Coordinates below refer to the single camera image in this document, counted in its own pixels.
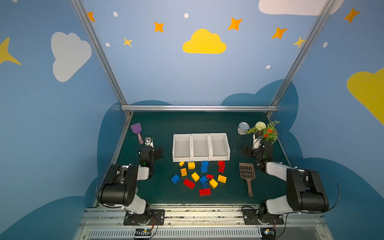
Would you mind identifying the red lego long brick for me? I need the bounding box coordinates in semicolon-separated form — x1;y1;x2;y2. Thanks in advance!
183;179;196;190

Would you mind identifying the yellow lego square brick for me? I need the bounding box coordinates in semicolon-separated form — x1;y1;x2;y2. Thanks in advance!
188;162;196;170

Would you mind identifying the potted flower plant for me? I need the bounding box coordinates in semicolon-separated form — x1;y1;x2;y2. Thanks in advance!
246;121;280;150

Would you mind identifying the left controller board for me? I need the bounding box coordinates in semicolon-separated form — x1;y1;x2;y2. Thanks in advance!
134;228;153;239

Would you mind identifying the brown slotted scoop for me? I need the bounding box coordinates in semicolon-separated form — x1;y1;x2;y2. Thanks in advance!
239;163;256;197

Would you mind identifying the purple toy shovel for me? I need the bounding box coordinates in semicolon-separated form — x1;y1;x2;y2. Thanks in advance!
131;123;144;145

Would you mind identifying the yellow orange lego brick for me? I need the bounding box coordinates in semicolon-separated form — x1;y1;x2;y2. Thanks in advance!
181;168;188;177

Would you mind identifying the blue lego brick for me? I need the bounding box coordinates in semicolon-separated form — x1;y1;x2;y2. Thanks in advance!
200;176;208;184
171;174;181;184
201;161;209;173
202;182;210;189

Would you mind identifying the red lego bottom brick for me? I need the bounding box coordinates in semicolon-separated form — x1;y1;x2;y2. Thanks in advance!
199;188;212;197

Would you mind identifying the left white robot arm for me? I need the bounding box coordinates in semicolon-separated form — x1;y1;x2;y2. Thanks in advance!
96;137;165;226

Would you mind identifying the controller board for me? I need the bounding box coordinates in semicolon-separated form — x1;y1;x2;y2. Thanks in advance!
261;228;276;240
134;228;153;239

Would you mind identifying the middle white bin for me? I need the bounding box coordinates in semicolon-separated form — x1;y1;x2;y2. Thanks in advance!
192;134;211;162

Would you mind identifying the left white bin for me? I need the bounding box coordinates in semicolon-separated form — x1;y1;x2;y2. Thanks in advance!
172;134;193;163

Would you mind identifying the right controller board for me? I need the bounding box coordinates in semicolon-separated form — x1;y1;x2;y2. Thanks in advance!
261;228;276;240

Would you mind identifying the white bin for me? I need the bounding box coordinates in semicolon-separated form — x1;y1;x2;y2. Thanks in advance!
210;133;231;161
192;134;211;162
172;134;193;163

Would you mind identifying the small red lego brick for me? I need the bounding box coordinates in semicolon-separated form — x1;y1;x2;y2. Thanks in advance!
206;174;214;180

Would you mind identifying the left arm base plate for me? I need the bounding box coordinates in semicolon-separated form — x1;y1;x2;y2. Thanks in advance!
123;209;165;226

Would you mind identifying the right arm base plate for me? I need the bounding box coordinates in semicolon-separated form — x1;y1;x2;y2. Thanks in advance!
241;208;285;225

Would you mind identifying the silver tin can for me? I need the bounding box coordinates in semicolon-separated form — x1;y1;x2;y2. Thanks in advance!
238;122;250;135

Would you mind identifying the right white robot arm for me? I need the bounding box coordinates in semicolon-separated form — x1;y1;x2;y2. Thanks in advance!
242;141;331;225

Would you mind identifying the right white bin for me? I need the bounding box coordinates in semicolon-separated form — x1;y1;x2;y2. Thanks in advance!
210;133;231;161

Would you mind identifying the red lego tall brick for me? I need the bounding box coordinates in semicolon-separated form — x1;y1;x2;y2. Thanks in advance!
218;161;226;174

